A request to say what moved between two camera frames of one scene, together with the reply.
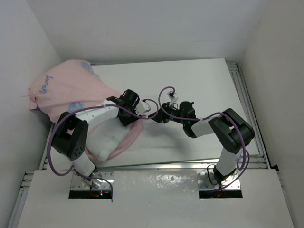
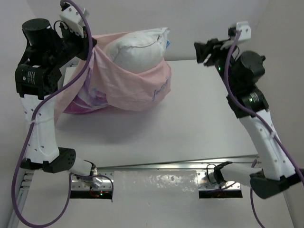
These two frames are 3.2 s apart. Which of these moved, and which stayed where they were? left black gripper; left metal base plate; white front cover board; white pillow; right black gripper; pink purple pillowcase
Moved: right black gripper; left black gripper; white pillow; pink purple pillowcase
Stayed: white front cover board; left metal base plate
